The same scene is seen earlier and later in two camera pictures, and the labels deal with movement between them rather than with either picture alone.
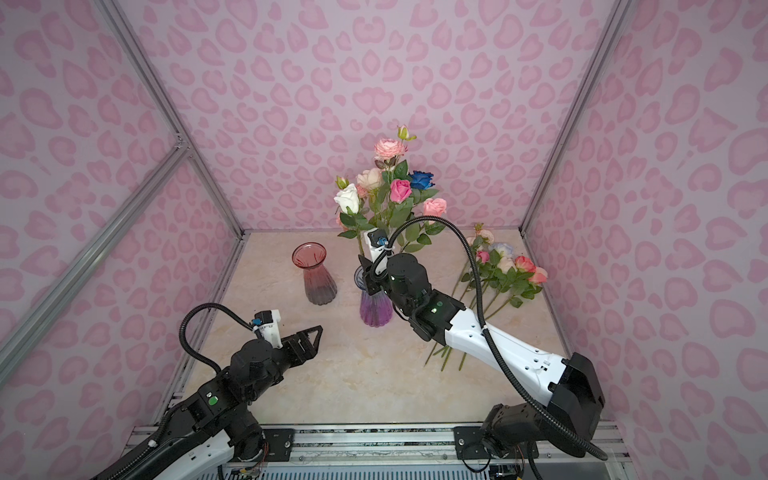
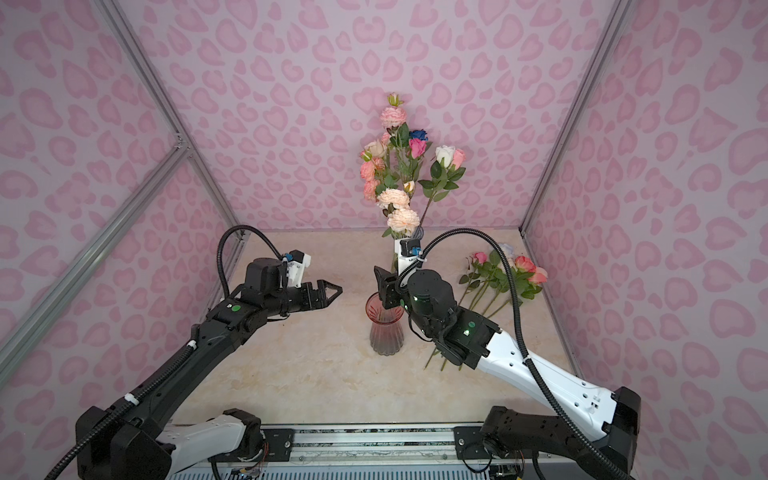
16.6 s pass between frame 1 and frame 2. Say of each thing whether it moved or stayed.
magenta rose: moved
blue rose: moved
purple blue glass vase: moved
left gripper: moved
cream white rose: moved
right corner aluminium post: stayed
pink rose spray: moved
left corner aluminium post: stayed
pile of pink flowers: stayed
